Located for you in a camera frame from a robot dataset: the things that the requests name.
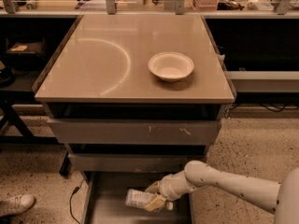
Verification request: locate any dark box under bench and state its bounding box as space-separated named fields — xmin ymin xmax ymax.
xmin=5 ymin=41 xmax=47 ymax=67

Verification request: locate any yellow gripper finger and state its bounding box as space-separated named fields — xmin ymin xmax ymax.
xmin=144 ymin=194 xmax=166 ymax=212
xmin=145 ymin=181 xmax=160 ymax=193

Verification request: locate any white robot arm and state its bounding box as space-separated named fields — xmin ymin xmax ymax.
xmin=145 ymin=161 xmax=299 ymax=224

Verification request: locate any top grey drawer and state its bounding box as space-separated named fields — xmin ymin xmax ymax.
xmin=48 ymin=119 xmax=221 ymax=145

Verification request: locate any clear plastic water bottle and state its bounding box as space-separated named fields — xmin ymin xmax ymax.
xmin=125 ymin=189 xmax=174 ymax=212

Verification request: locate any white paper bowl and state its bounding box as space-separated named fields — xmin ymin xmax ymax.
xmin=148 ymin=52 xmax=194 ymax=82

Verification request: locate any black floor cable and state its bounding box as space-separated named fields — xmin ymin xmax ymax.
xmin=68 ymin=178 xmax=86 ymax=224

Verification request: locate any white sneaker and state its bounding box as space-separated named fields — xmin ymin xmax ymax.
xmin=0 ymin=194 xmax=36 ymax=217

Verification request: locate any open bottom grey drawer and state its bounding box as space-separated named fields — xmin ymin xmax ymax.
xmin=81 ymin=172 xmax=193 ymax=224

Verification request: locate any middle grey drawer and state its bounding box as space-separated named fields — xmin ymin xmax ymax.
xmin=68 ymin=153 xmax=206 ymax=173

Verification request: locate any black table leg frame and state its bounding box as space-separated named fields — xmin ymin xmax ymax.
xmin=0 ymin=94 xmax=72 ymax=176

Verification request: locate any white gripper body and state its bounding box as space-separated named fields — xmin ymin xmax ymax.
xmin=159 ymin=175 xmax=180 ymax=202

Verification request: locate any grey drawer cabinet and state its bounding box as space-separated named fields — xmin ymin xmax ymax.
xmin=32 ymin=13 xmax=237 ymax=224

